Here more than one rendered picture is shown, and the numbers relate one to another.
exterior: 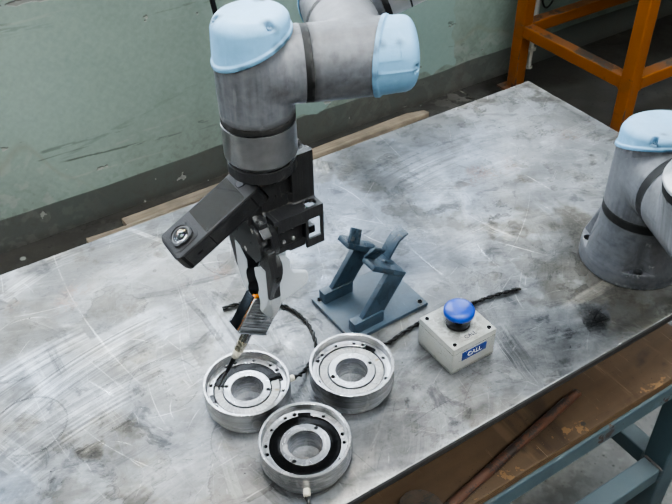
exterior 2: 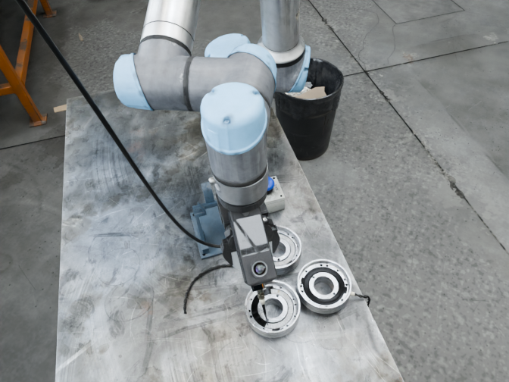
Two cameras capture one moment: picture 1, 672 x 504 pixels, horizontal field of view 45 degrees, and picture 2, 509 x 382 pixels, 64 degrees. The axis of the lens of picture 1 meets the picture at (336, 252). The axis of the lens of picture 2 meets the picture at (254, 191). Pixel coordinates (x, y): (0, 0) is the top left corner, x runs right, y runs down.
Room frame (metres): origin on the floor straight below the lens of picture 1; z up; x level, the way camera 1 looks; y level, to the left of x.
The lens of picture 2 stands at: (0.56, 0.42, 1.57)
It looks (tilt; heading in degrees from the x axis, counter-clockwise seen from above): 50 degrees down; 291
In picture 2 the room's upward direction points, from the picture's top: 5 degrees counter-clockwise
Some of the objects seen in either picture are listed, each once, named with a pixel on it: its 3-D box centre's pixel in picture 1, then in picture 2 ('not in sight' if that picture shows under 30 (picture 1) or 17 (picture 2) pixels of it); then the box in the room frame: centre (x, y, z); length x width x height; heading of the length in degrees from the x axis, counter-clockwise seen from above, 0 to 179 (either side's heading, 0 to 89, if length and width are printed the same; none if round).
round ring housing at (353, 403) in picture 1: (351, 374); (276, 251); (0.68, -0.02, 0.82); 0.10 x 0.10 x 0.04
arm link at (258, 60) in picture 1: (256, 66); (235, 133); (0.71, 0.07, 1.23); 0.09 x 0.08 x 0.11; 99
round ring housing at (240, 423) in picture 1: (247, 392); (272, 309); (0.66, 0.11, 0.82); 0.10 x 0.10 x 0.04
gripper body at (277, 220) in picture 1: (271, 200); (243, 208); (0.71, 0.07, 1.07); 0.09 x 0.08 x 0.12; 124
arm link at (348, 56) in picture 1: (354, 50); (235, 86); (0.74, -0.02, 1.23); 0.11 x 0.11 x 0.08; 9
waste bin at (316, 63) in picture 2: not in sight; (305, 112); (0.85, -1.19, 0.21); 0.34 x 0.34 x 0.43
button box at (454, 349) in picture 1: (460, 332); (265, 193); (0.75, -0.16, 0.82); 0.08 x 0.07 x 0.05; 122
